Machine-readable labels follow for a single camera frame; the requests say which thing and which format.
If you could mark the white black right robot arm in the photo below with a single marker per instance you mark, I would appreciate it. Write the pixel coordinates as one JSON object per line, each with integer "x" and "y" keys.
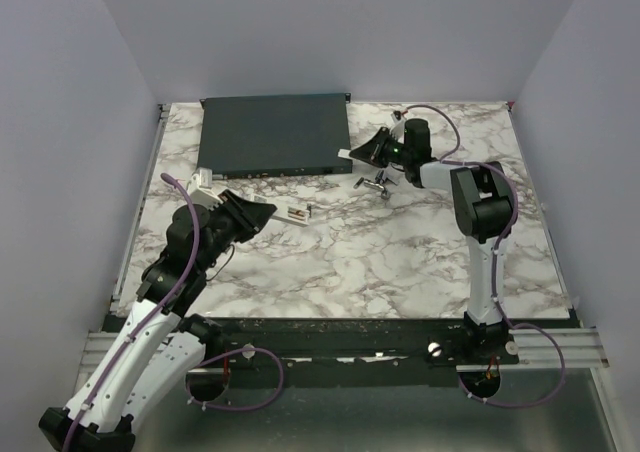
{"x": 484, "y": 207}

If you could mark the dark network switch box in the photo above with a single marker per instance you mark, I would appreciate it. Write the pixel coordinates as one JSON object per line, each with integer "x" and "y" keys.
{"x": 274, "y": 136}

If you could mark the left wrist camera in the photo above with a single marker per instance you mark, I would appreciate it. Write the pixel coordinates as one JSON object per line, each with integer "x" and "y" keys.
{"x": 202, "y": 189}

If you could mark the white remote control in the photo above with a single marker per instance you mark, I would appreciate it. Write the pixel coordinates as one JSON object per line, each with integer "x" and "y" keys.
{"x": 281, "y": 214}

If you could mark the white battery cover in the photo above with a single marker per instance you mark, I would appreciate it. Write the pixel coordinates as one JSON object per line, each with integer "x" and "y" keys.
{"x": 344, "y": 153}

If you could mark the aluminium table edge rail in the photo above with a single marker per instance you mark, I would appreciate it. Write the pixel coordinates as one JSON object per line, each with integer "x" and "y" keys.
{"x": 164, "y": 110}

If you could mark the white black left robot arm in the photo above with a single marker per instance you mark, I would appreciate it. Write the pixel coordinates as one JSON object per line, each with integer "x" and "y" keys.
{"x": 159, "y": 341}

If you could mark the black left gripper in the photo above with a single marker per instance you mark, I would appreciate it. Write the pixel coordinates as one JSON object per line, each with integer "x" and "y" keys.
{"x": 250, "y": 217}

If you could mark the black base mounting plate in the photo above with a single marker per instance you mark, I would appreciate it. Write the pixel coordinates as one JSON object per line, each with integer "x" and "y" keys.
{"x": 344, "y": 353}

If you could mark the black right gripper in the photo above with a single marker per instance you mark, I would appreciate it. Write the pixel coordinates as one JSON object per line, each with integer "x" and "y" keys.
{"x": 372, "y": 152}

